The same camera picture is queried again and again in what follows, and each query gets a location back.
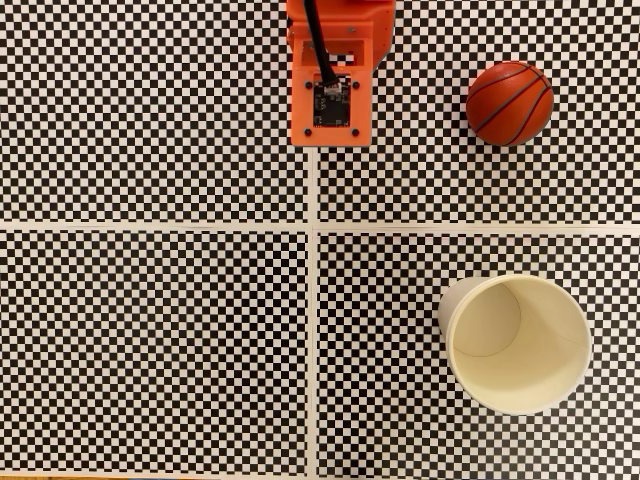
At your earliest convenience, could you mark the black camera cable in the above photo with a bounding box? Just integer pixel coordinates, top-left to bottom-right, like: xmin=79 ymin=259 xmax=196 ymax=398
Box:
xmin=301 ymin=0 xmax=342 ymax=87

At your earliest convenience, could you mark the cream paper cup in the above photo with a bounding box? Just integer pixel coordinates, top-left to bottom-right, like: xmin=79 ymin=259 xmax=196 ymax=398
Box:
xmin=438 ymin=273 xmax=593 ymax=416

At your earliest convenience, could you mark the black white checkerboard paper sheet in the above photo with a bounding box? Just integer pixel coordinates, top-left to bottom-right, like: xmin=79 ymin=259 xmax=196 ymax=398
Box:
xmin=312 ymin=227 xmax=640 ymax=479
xmin=0 ymin=0 xmax=314 ymax=227
xmin=312 ymin=0 xmax=640 ymax=229
xmin=0 ymin=225 xmax=314 ymax=477

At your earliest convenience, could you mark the orange camera mount circuit board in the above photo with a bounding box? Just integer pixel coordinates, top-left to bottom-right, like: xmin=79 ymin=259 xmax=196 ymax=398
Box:
xmin=289 ymin=23 xmax=374 ymax=148

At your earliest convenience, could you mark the small orange basketball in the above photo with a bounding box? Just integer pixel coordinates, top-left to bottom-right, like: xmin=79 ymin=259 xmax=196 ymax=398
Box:
xmin=465 ymin=60 xmax=555 ymax=147

